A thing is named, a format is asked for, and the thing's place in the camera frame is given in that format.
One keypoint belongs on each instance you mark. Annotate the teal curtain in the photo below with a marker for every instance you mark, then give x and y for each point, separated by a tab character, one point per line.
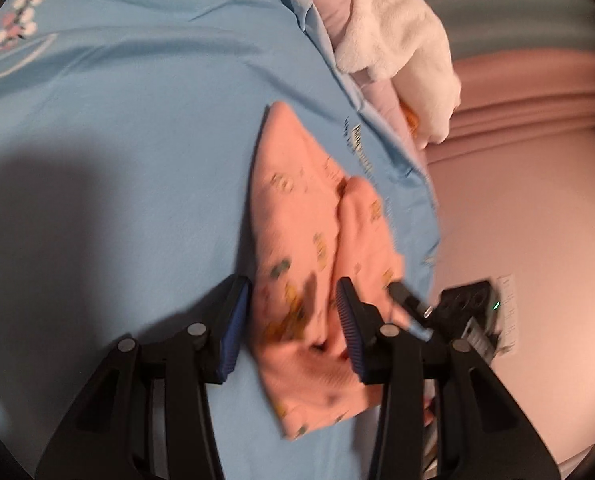
502	15

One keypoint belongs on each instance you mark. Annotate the white plush goose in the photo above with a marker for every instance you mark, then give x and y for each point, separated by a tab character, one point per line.
407	45

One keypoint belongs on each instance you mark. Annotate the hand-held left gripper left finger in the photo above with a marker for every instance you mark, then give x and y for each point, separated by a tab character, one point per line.
232	330

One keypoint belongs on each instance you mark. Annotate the pink printed small garment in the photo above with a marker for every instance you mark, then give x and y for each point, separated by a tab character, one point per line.
297	210

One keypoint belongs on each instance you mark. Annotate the white power strip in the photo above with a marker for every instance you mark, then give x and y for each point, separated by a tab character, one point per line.
508	310

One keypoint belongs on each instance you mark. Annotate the pink curtain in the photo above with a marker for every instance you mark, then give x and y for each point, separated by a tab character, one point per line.
527	105

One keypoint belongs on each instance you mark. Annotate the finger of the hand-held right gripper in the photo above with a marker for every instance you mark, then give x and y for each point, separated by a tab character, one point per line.
417	317

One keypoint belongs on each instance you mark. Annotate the blue floral blanket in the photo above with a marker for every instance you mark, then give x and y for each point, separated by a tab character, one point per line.
152	110

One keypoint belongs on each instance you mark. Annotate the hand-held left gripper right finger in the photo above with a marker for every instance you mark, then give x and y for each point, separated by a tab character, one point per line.
350	330

